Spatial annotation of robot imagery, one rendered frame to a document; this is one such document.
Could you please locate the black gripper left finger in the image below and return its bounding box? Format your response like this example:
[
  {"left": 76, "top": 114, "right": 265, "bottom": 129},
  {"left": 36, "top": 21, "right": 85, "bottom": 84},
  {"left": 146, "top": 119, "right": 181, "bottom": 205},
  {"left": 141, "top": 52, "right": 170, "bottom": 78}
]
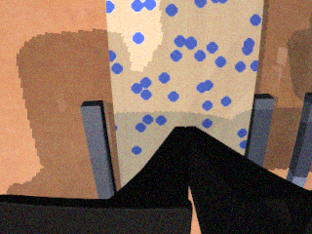
[{"left": 0, "top": 126, "right": 194, "bottom": 234}]

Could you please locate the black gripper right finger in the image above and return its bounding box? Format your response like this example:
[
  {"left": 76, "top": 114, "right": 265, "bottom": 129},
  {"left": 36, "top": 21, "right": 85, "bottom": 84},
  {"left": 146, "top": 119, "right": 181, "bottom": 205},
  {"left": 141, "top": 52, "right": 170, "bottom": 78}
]
[{"left": 186, "top": 126, "right": 312, "bottom": 234}]

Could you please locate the cream strip with blue dots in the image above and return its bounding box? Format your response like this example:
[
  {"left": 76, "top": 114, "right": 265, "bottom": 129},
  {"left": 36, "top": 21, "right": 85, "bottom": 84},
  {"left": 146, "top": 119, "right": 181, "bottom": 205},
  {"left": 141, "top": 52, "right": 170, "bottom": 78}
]
[{"left": 105, "top": 0, "right": 264, "bottom": 187}]

